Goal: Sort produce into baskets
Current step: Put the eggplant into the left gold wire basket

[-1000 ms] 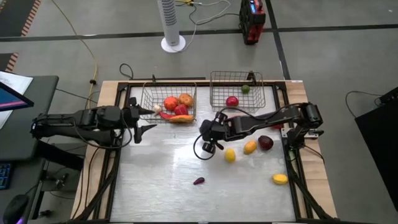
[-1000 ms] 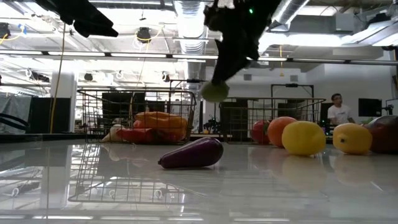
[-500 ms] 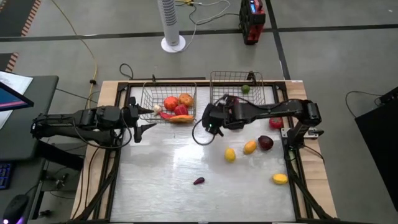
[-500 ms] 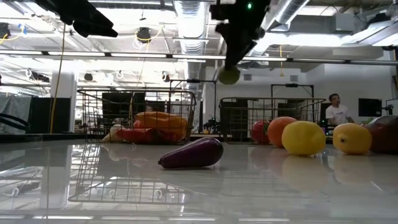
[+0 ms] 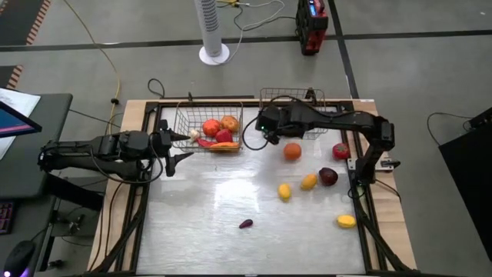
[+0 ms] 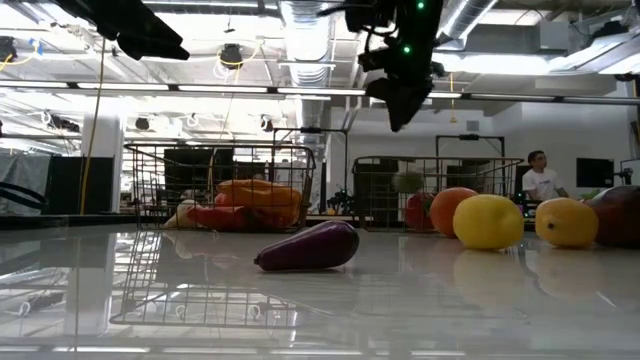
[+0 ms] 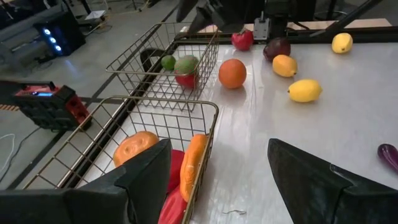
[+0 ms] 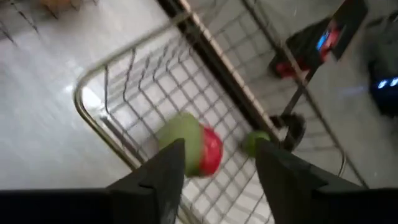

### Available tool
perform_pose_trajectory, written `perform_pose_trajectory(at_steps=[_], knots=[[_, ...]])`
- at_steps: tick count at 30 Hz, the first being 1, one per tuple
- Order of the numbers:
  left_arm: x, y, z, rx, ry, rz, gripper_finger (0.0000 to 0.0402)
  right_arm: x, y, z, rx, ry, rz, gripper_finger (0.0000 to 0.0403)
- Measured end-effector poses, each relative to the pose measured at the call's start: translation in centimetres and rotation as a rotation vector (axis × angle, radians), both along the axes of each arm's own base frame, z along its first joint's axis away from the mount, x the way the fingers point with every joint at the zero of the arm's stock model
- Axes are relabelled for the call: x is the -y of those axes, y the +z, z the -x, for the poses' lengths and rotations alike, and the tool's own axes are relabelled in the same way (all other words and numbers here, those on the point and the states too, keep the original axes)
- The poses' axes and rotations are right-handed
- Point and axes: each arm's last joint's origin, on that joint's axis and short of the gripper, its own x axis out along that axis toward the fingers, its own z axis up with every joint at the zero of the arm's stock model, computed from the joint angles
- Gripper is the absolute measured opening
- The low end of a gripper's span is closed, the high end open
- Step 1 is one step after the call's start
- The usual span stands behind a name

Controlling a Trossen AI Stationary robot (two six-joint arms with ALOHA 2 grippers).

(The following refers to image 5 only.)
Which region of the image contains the white tower fan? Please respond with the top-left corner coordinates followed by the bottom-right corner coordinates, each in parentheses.
top-left (193, 0), bottom-right (231, 66)

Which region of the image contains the dark red round fruit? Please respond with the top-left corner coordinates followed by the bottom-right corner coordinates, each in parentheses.
top-left (318, 167), bottom-right (340, 187)

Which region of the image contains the orange-red tomato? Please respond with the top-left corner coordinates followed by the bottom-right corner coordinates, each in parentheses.
top-left (201, 118), bottom-right (221, 139)

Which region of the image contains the black keyboard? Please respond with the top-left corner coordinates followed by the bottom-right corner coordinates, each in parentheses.
top-left (0, 200), bottom-right (16, 235)

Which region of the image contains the white floor cable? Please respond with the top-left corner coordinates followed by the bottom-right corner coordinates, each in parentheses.
top-left (214, 0), bottom-right (288, 65)

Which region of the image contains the thin black floor cable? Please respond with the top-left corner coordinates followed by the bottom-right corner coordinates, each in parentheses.
top-left (426, 112), bottom-right (474, 147)

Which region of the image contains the wire basket with vegetables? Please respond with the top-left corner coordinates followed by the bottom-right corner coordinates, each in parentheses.
top-left (171, 101), bottom-right (244, 154)

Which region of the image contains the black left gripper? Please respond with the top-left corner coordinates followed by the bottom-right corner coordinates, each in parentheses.
top-left (150, 119), bottom-right (194, 178)

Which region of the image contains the red tomato with green stem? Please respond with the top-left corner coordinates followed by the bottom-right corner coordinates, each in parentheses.
top-left (331, 142), bottom-right (351, 161)

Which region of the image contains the computer monitor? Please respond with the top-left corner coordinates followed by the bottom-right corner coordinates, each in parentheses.
top-left (0, 100), bottom-right (43, 139)

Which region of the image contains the dark grey desk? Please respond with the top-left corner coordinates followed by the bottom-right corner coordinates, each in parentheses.
top-left (0, 92), bottom-right (74, 199)

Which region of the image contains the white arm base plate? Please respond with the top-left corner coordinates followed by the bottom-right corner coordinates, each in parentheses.
top-left (347, 156), bottom-right (401, 172)

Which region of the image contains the red and black battery box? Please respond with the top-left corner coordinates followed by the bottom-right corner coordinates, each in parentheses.
top-left (294, 0), bottom-right (330, 57)

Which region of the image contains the black computer mouse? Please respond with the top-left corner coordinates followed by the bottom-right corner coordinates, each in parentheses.
top-left (2, 240), bottom-right (36, 277)

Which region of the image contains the large black cabinet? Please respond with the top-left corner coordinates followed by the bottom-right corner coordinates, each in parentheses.
top-left (437, 122), bottom-right (492, 262)

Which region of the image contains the black looped floor cable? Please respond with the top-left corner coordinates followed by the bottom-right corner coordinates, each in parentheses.
top-left (147, 78), bottom-right (166, 99)

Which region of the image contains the large hazard-striped floor mat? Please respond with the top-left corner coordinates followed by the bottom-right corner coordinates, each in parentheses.
top-left (0, 0), bottom-right (52, 47)

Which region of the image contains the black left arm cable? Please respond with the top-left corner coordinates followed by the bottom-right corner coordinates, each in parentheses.
top-left (90, 130), bottom-right (165, 185)

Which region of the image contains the yellow lemon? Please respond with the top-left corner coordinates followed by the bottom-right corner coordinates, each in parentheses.
top-left (337, 214), bottom-right (357, 229)
top-left (278, 182), bottom-right (293, 203)

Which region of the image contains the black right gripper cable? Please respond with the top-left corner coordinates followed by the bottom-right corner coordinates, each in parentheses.
top-left (241, 115), bottom-right (270, 152)

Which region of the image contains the flat yellow lemon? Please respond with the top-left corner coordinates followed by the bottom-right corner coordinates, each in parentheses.
top-left (337, 214), bottom-right (357, 229)

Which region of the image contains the yellow floor cable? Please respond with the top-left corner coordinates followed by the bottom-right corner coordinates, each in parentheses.
top-left (62, 0), bottom-right (122, 135)

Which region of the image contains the round orange fruit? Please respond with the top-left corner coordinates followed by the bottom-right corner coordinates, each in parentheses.
top-left (283, 142), bottom-right (303, 162)

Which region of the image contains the black aluminium table frame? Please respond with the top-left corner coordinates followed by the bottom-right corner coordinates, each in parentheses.
top-left (82, 98), bottom-right (422, 277)

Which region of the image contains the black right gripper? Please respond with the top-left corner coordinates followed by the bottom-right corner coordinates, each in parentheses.
top-left (256, 105), bottom-right (288, 146)

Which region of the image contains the small hazard-striped floor mat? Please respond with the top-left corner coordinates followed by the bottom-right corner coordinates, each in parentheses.
top-left (0, 64), bottom-right (25, 90)

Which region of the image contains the wooden table board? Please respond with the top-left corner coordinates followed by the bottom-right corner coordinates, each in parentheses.
top-left (87, 98), bottom-right (418, 272)

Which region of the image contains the red bell pepper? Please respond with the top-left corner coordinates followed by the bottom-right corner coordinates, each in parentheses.
top-left (214, 128), bottom-right (234, 144)

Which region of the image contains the yellow-orange mango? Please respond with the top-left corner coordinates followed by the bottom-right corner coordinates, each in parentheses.
top-left (300, 173), bottom-right (319, 192)

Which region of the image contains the wire basket with fruit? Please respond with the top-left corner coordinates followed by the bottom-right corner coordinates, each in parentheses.
top-left (259, 87), bottom-right (330, 140)

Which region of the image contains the orange carrot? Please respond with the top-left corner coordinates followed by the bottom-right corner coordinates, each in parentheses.
top-left (209, 142), bottom-right (241, 152)

